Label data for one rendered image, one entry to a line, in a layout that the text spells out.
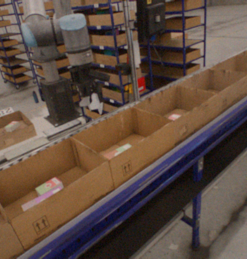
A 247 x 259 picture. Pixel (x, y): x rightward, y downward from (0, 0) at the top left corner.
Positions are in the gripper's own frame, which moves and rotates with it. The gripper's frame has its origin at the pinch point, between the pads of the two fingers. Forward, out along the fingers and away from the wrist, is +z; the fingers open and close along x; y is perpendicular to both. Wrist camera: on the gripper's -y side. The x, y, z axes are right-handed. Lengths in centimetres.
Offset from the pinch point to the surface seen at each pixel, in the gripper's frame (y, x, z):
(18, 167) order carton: 33.8, -16.0, 15.4
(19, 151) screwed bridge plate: 14, -79, 42
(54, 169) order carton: 19.7, -15.1, 25.3
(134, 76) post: -90, -63, 21
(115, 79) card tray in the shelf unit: -117, -119, 39
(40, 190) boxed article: 31.5, -7.5, 25.3
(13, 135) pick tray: 11, -91, 35
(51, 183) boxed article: 26.0, -7.4, 25.4
